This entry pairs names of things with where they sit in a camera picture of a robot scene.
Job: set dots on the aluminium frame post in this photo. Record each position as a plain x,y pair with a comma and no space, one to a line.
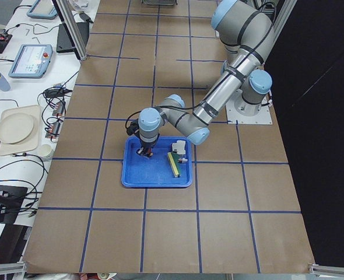
67,19

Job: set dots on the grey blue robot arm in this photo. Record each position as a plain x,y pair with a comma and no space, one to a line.
248,37

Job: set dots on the beige round plate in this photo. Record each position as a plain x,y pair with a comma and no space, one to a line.
16,127

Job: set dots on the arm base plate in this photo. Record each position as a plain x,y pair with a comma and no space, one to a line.
240,112

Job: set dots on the teach pendant with red button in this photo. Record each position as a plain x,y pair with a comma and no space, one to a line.
32,61

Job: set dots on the blue plastic tray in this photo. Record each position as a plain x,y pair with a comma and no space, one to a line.
155,171

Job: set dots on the white grey electrical component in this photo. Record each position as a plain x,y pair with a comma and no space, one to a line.
178,151

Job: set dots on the white paper cup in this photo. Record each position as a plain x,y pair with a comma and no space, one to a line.
45,152

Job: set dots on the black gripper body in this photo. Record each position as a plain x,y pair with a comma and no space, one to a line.
147,144

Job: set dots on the yellow green sponge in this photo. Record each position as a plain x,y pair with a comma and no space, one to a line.
174,163

